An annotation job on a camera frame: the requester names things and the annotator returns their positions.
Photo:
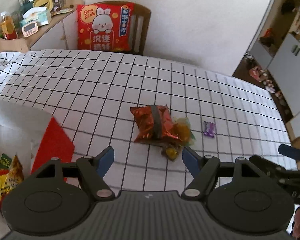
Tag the tissue box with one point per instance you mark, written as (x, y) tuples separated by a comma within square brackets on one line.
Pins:
[(40, 15)]

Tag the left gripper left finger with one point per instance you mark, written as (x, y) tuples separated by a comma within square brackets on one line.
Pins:
[(91, 173)]

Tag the green cracker packet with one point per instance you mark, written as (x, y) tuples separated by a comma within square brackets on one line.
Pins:
[(5, 162)]

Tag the white digital timer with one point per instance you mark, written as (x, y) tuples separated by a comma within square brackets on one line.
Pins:
[(30, 29)]

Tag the yellow clock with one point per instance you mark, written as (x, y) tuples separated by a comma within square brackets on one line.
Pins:
[(44, 4)]

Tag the white sideboard cabinet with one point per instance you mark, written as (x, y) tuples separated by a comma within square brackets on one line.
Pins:
[(60, 33)]

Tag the red and white cardboard box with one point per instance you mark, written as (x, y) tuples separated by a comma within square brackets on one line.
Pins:
[(33, 135)]

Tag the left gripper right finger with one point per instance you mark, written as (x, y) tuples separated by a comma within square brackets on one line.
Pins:
[(204, 173)]

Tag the red and gold chip bag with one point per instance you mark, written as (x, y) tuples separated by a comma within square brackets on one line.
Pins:
[(10, 178)]

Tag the orange drink bottle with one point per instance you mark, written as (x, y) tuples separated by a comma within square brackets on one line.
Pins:
[(7, 26)]

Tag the white grid tablecloth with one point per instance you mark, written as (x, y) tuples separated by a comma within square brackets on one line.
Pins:
[(90, 94)]

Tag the purple candy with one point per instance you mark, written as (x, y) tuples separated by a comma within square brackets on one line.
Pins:
[(209, 129)]

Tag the red rabbit cushion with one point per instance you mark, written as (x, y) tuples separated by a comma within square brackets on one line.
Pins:
[(104, 26)]

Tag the dark red foil snack packet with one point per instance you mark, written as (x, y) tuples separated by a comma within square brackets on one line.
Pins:
[(154, 123)]

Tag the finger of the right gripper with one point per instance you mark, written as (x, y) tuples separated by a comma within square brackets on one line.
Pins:
[(289, 151)]

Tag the packaged braised egg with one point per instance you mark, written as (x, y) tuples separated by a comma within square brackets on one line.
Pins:
[(172, 148)]

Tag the grey shelf cabinet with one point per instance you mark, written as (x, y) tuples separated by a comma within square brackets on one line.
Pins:
[(272, 60)]

